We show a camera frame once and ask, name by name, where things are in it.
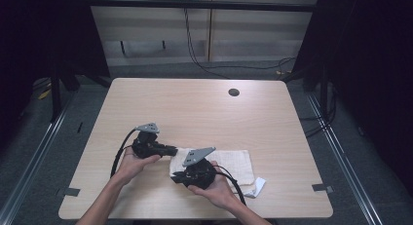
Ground black hanging wall cable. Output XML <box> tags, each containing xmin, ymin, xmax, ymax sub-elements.
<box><xmin>183</xmin><ymin>7</ymin><xmax>297</xmax><ymax>80</ymax></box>

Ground person's right hand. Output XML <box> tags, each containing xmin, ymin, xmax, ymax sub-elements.
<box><xmin>187</xmin><ymin>160</ymin><xmax>240</xmax><ymax>210</ymax></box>

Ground person's left hand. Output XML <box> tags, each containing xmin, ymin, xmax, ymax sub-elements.
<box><xmin>117</xmin><ymin>146</ymin><xmax>162</xmax><ymax>185</ymax></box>

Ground black floor cables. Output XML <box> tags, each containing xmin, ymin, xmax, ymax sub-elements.
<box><xmin>298</xmin><ymin>83</ymin><xmax>337</xmax><ymax>139</ymax></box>

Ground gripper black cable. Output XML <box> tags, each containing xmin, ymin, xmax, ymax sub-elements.
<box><xmin>212</xmin><ymin>165</ymin><xmax>247</xmax><ymax>206</ymax></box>
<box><xmin>110</xmin><ymin>128</ymin><xmax>138</xmax><ymax>179</ymax></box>

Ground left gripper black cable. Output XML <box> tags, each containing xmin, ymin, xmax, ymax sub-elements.
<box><xmin>110</xmin><ymin>128</ymin><xmax>138</xmax><ymax>179</ymax></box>

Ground grey tape piece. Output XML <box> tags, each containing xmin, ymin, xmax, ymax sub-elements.
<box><xmin>56</xmin><ymin>187</ymin><xmax>81</xmax><ymax>198</ymax></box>
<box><xmin>311</xmin><ymin>183</ymin><xmax>335</xmax><ymax>194</ymax></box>

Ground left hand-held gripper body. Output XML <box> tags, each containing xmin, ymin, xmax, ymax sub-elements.
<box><xmin>131</xmin><ymin>122</ymin><xmax>168</xmax><ymax>160</ymax></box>

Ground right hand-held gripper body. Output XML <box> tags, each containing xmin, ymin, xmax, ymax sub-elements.
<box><xmin>181</xmin><ymin>146</ymin><xmax>218</xmax><ymax>191</ymax></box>

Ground yellow floor object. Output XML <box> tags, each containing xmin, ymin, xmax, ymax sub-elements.
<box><xmin>37</xmin><ymin>88</ymin><xmax>53</xmax><ymax>100</ymax></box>

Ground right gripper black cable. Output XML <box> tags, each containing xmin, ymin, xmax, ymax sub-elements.
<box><xmin>212</xmin><ymin>165</ymin><xmax>247</xmax><ymax>206</ymax></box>

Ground metal floor rail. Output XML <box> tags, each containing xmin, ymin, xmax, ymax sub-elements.
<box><xmin>306</xmin><ymin>93</ymin><xmax>385</xmax><ymax>225</ymax></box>
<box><xmin>0</xmin><ymin>92</ymin><xmax>78</xmax><ymax>225</ymax></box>

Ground black curtain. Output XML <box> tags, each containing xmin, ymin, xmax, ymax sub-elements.
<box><xmin>0</xmin><ymin>0</ymin><xmax>110</xmax><ymax>148</ymax></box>
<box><xmin>291</xmin><ymin>0</ymin><xmax>413</xmax><ymax>195</ymax></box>

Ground white cloth towel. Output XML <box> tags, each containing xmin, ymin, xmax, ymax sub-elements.
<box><xmin>169</xmin><ymin>147</ymin><xmax>267</xmax><ymax>200</ymax></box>

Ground black metal stand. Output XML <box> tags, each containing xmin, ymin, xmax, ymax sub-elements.
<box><xmin>49</xmin><ymin>64</ymin><xmax>63</xmax><ymax>124</ymax></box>

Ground black horizontal frame bar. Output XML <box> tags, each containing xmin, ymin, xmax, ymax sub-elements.
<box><xmin>87</xmin><ymin>0</ymin><xmax>320</xmax><ymax>13</ymax></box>

